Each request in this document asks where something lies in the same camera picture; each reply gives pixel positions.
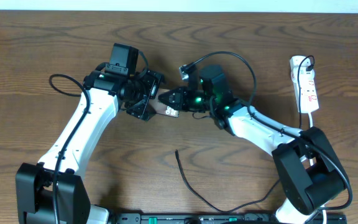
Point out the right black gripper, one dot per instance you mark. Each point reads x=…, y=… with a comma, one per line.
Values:
x=171, y=93

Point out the Galaxy S25 Ultra smartphone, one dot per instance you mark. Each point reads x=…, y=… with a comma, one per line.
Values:
x=161, y=108

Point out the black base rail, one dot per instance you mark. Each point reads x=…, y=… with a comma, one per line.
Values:
x=136, y=218

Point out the white power strip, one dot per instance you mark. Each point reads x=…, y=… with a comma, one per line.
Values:
x=302, y=76

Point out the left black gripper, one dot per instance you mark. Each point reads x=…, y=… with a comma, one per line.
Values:
x=140, y=109

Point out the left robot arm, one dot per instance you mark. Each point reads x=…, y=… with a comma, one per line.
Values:
x=52, y=190

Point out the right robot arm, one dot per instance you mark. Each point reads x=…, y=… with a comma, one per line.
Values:
x=308, y=168

